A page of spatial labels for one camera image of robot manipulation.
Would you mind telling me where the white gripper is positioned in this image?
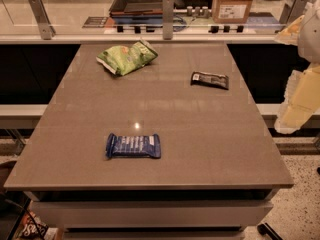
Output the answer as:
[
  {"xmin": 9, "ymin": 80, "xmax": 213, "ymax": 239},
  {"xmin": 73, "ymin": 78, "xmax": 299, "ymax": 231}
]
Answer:
[{"xmin": 274, "ymin": 0, "xmax": 320, "ymax": 134}]

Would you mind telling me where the black rxbar chocolate bar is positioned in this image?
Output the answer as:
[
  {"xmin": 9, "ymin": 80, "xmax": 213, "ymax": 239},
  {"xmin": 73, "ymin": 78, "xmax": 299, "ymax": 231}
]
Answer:
[{"xmin": 191, "ymin": 71, "xmax": 229, "ymax": 90}]

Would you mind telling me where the blue rxbar blueberry bar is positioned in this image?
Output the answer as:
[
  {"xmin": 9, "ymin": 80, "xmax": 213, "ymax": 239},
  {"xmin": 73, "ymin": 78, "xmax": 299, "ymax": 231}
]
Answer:
[{"xmin": 105, "ymin": 133, "xmax": 161, "ymax": 159}]

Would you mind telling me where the cardboard box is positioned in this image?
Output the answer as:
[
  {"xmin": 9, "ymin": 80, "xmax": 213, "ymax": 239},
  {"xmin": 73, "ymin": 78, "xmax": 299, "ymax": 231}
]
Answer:
[{"xmin": 212, "ymin": 0, "xmax": 253, "ymax": 23}]

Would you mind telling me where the green chip bag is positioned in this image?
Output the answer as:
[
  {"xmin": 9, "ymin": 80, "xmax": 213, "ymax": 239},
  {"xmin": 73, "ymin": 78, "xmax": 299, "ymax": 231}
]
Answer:
[{"xmin": 96, "ymin": 39, "xmax": 158, "ymax": 76}]

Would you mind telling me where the dark tray with orange rim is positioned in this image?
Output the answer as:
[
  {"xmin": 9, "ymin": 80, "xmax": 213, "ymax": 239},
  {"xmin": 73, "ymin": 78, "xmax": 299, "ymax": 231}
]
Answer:
[{"xmin": 109, "ymin": 0, "xmax": 163, "ymax": 16}]

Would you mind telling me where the grey table drawer cabinet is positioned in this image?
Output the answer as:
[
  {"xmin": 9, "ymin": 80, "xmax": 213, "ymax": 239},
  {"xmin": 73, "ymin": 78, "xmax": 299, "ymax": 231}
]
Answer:
[{"xmin": 31, "ymin": 200, "xmax": 273, "ymax": 240}]

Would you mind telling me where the snack bag on floor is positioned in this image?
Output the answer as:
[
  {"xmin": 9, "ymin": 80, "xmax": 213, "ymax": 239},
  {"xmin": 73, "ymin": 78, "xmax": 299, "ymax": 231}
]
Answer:
[{"xmin": 15, "ymin": 213, "xmax": 58, "ymax": 240}]

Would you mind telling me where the right metal glass bracket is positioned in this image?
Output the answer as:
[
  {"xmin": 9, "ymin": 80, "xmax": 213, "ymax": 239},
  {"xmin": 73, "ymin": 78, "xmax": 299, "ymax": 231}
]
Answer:
[{"xmin": 279, "ymin": 0, "xmax": 308, "ymax": 24}]

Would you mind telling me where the metal glass bracket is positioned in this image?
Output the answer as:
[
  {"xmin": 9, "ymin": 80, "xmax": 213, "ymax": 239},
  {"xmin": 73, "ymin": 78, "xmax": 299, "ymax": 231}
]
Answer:
[
  {"xmin": 162, "ymin": 0, "xmax": 174, "ymax": 40},
  {"xmin": 28, "ymin": 0, "xmax": 55, "ymax": 40},
  {"xmin": 279, "ymin": 0, "xmax": 308, "ymax": 24}
]

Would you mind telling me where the middle metal glass bracket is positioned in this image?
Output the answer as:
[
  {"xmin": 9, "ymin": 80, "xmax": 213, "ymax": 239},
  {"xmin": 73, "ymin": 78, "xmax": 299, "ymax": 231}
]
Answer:
[{"xmin": 162, "ymin": 0, "xmax": 174, "ymax": 40}]

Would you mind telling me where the left metal glass bracket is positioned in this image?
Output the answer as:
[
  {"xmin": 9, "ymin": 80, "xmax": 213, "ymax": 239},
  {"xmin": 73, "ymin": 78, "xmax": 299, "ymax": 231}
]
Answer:
[{"xmin": 28, "ymin": 0, "xmax": 55, "ymax": 40}]

